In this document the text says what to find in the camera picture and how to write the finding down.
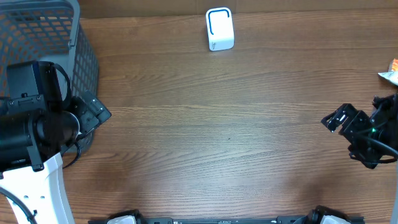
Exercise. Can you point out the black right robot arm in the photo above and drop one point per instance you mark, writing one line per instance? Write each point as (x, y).
(372, 139)

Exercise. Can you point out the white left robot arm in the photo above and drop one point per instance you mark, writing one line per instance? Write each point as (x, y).
(42, 121)

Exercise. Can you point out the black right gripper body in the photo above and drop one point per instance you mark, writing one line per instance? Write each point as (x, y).
(357, 127)

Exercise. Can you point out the white tube gold cap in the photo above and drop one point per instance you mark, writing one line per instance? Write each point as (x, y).
(392, 77)

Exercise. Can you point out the orange small snack pack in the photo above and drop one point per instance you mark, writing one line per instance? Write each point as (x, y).
(393, 66)

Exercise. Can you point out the dark grey plastic basket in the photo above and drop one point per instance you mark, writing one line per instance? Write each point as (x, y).
(51, 31)

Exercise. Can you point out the white barcode scanner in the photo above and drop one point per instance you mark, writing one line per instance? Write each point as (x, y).
(220, 29)

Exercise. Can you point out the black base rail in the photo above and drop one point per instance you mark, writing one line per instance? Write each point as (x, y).
(318, 215)

